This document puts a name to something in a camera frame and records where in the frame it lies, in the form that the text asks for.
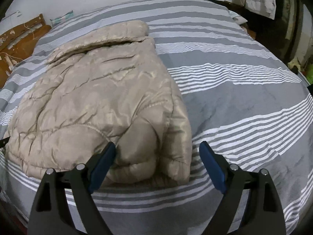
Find dark wooden wardrobe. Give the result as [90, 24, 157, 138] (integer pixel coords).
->
[248, 0, 312, 65]

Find beige puffer jacket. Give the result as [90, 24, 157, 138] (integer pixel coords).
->
[4, 20, 192, 187]

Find white charging cable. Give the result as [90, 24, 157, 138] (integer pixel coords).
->
[0, 22, 37, 72]

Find grey white striped bedsheet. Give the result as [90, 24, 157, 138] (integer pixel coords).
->
[1, 0, 312, 234]

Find brown wooden headboard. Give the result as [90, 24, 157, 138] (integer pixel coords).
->
[0, 14, 51, 87]

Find light pillow at bed corner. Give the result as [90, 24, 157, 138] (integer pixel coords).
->
[228, 10, 248, 25]

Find black garment on bed edge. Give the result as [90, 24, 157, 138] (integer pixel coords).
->
[198, 0, 248, 13]

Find teal patterned pillow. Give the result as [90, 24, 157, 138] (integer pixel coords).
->
[50, 10, 74, 27]

